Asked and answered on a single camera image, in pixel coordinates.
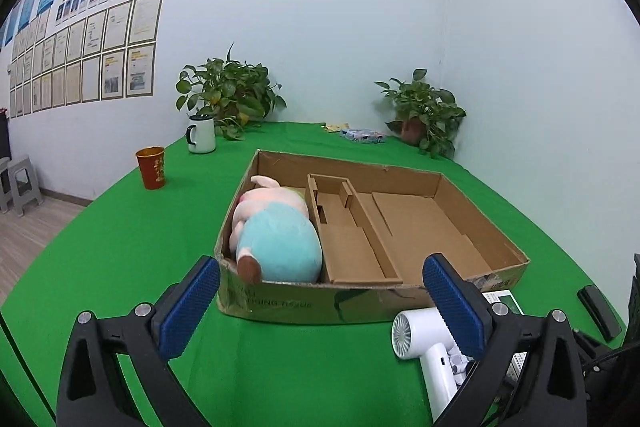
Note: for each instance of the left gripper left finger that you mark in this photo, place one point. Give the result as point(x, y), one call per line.
point(93, 390)

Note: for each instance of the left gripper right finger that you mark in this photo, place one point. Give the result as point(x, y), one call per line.
point(527, 370)

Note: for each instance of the white hair dryer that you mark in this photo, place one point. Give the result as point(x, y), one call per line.
point(422, 334)

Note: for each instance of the brown cardboard box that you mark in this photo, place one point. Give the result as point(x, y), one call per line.
point(376, 226)

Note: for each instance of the black remote control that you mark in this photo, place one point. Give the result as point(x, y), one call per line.
point(600, 311)

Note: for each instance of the white box with green label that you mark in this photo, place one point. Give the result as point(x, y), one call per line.
point(503, 302)

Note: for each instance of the green tablecloth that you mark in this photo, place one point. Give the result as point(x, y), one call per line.
point(131, 243)

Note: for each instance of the grey plastic stool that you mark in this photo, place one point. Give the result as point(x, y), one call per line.
point(23, 184)

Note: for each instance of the pink and teal plush toy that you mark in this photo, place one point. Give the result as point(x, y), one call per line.
point(272, 237)

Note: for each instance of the red paper cup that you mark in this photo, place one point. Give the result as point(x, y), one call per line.
point(151, 165)

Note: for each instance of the white enamel mug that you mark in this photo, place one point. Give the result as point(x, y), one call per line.
point(201, 135)

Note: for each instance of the right potted green plant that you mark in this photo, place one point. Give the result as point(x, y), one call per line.
point(425, 116)

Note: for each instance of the potted green plant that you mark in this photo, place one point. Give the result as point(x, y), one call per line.
point(425, 116)
point(235, 94)

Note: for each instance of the colourful tissue pack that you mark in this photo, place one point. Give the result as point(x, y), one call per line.
point(362, 136)

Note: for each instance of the left potted green plant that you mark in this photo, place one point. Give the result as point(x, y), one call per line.
point(235, 94)

